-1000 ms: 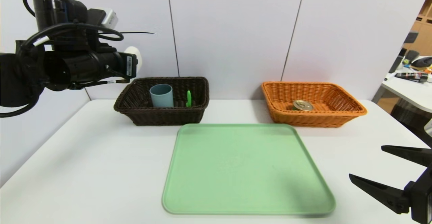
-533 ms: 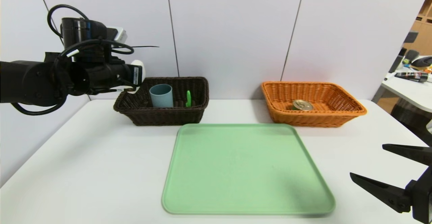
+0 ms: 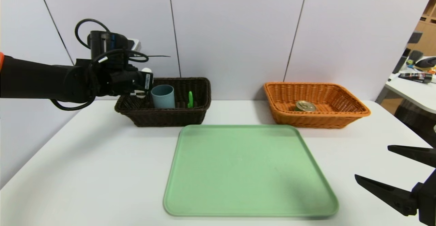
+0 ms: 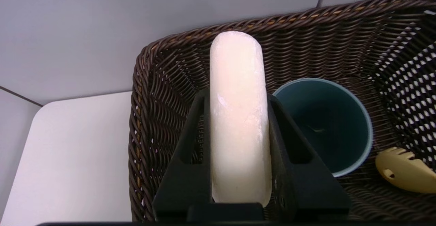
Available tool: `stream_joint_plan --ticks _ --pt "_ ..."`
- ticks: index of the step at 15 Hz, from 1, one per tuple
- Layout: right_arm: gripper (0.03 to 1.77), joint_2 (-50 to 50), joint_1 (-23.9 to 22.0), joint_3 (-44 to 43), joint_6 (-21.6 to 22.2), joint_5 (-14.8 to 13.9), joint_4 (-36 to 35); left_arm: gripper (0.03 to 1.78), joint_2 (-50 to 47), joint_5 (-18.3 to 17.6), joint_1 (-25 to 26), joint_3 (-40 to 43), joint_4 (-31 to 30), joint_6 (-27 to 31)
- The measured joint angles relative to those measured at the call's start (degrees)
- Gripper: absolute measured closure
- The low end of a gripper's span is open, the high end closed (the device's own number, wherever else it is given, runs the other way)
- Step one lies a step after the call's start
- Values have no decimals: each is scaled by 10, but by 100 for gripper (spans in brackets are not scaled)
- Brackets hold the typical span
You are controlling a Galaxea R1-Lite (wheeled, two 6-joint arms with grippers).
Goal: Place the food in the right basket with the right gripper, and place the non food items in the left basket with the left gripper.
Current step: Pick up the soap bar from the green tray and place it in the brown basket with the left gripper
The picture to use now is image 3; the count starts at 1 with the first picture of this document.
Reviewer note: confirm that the blue plastic cup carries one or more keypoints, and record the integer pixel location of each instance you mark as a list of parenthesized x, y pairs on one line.
[(163, 98)]

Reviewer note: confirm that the dark brown wicker basket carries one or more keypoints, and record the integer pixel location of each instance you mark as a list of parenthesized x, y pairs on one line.
[(163, 117)]

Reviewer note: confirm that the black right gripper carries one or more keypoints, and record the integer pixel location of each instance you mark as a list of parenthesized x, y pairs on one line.
[(423, 194)]

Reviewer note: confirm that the black upright stand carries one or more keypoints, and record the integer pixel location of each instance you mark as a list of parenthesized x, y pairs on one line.
[(400, 62)]

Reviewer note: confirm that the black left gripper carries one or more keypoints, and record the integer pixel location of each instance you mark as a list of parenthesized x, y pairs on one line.
[(147, 81)]

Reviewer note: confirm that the black tray with tools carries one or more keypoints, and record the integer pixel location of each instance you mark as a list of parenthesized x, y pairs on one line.
[(415, 77)]

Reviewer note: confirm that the thin black zip tie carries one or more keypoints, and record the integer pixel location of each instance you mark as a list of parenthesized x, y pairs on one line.
[(160, 56)]

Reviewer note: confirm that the wooden shelf unit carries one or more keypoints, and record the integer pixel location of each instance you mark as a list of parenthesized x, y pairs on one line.
[(427, 38)]

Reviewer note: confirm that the light green plastic tray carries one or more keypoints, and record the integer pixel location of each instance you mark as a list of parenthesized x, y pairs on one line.
[(248, 178)]

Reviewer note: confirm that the dark grey clutter pile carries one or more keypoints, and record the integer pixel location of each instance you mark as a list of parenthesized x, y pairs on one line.
[(427, 62)]

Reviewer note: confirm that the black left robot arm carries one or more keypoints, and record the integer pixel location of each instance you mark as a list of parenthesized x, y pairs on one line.
[(41, 81)]

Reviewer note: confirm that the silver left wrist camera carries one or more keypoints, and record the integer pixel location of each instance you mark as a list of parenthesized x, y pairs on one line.
[(135, 44)]

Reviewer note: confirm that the dark woven bin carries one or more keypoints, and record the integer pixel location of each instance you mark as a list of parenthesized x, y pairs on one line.
[(412, 117)]

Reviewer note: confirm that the orange wicker basket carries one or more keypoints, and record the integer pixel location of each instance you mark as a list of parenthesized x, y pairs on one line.
[(306, 120)]

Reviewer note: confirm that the white side table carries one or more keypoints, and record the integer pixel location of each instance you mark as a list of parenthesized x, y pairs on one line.
[(408, 91)]

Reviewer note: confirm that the gold lid food can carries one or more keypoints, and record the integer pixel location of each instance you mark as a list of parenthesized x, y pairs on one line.
[(305, 106)]

